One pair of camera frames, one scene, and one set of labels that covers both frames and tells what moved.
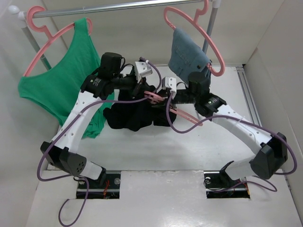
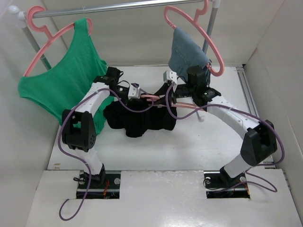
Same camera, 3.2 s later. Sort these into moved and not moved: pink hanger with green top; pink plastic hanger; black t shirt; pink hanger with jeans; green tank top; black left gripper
Moved: black t shirt; pink plastic hanger; black left gripper
Not moved: pink hanger with green top; pink hanger with jeans; green tank top
